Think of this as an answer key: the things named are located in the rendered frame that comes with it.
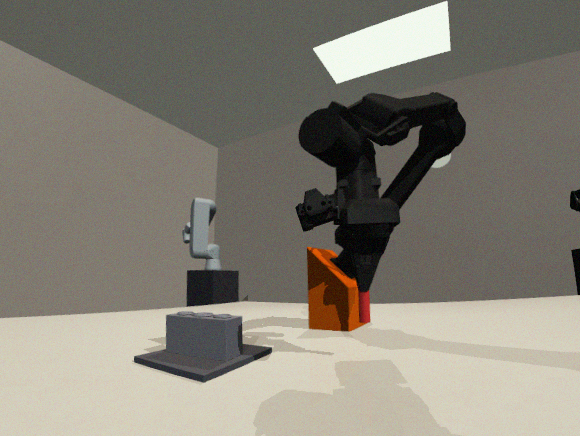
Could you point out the red cylinder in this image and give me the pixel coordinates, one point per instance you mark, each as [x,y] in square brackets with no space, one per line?
[364,305]

